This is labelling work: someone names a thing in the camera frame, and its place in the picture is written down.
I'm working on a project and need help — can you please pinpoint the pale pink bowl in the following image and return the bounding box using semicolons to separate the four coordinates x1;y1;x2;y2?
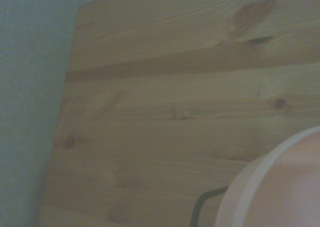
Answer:
214;125;320;227

